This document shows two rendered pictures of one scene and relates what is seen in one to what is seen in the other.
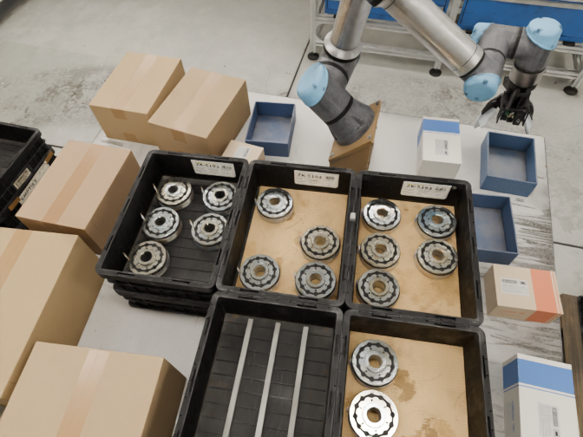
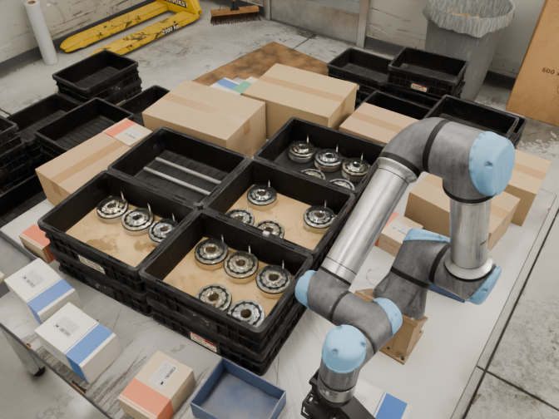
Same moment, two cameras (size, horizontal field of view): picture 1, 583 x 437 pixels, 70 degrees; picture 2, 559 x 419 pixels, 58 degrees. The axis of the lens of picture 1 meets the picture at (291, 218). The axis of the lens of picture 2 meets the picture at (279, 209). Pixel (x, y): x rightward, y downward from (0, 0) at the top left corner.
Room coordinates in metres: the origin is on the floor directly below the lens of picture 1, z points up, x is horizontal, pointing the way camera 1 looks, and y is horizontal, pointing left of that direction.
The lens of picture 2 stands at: (0.91, -1.14, 2.01)
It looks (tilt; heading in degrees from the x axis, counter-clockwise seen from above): 43 degrees down; 107
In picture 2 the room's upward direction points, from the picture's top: straight up
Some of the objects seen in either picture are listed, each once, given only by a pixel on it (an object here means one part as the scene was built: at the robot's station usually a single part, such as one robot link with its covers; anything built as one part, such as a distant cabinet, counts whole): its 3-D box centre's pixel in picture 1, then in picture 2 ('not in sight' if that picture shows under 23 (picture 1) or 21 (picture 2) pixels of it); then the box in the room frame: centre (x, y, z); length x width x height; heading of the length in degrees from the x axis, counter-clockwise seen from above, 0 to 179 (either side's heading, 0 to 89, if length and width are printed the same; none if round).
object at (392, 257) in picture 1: (380, 250); (240, 263); (0.51, -0.22, 0.86); 0.10 x 0.10 x 0.01
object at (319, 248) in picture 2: (291, 226); (279, 204); (0.56, 0.00, 0.92); 0.40 x 0.30 x 0.02; 168
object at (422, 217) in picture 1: (436, 220); (245, 315); (0.58, -0.39, 0.86); 0.10 x 0.10 x 0.01
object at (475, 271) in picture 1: (412, 240); (227, 267); (0.49, -0.29, 0.92); 0.40 x 0.30 x 0.02; 168
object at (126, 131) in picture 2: not in sight; (129, 139); (-0.17, 0.30, 0.81); 0.16 x 0.12 x 0.07; 160
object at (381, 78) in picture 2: not in sight; (362, 87); (0.54, 1.86, 0.31); 0.40 x 0.30 x 0.34; 162
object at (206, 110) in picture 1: (203, 117); (458, 212); (1.13, 0.29, 0.78); 0.30 x 0.22 x 0.16; 155
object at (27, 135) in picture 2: not in sight; (51, 141); (-1.03, 0.74, 0.31); 0.40 x 0.30 x 0.34; 72
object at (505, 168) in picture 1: (507, 163); not in sight; (0.87, -0.73, 0.74); 0.20 x 0.15 x 0.07; 162
